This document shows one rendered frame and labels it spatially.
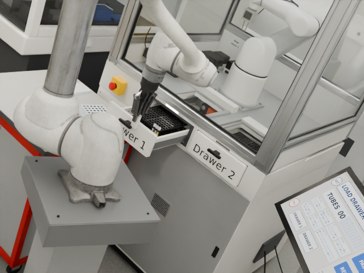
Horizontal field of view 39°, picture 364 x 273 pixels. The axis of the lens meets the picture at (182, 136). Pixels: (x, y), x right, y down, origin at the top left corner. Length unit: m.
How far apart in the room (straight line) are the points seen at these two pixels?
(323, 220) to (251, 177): 0.50
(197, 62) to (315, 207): 0.67
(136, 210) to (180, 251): 0.82
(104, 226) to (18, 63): 1.43
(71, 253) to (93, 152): 0.40
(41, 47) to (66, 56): 1.15
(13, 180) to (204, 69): 0.98
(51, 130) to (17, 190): 0.68
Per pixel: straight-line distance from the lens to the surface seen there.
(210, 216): 2.41
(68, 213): 1.70
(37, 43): 2.81
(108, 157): 1.70
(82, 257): 1.93
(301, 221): 1.88
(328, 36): 2.02
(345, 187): 1.93
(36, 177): 1.83
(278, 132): 2.14
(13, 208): 2.43
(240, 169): 2.23
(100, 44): 3.11
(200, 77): 1.97
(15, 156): 2.33
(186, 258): 2.58
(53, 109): 1.73
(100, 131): 1.67
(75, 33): 1.67
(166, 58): 2.01
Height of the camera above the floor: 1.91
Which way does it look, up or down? 26 degrees down
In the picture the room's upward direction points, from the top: 23 degrees clockwise
